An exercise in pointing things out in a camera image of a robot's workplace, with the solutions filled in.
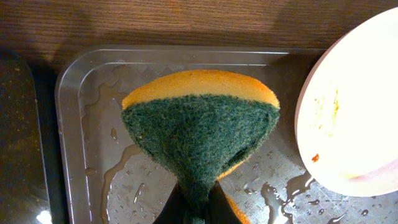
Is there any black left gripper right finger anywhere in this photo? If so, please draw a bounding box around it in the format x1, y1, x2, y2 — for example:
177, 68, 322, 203
205, 182, 242, 224

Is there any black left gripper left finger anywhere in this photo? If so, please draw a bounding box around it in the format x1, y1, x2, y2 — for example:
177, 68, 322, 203
153, 183, 190, 224

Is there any green and yellow sponge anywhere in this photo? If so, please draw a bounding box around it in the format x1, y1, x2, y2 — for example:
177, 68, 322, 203
121, 70, 280, 223

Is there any white plate top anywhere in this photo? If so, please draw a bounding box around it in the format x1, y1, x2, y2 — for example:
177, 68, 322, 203
295, 8, 397, 197

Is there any brown large tray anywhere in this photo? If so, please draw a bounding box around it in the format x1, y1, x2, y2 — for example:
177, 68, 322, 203
55, 45, 397, 223

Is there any black small tray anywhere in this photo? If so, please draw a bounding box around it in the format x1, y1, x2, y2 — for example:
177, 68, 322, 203
1, 48, 69, 223

